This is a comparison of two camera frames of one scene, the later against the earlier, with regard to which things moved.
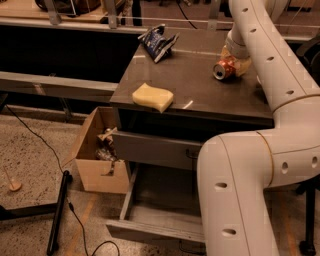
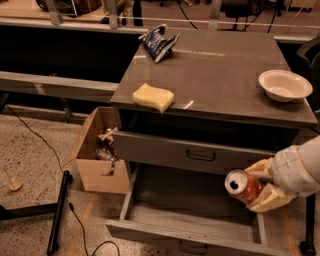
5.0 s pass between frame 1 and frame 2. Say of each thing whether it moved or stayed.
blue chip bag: stayed
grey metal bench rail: stayed
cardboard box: stayed
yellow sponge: stayed
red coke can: moved
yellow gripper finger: moved
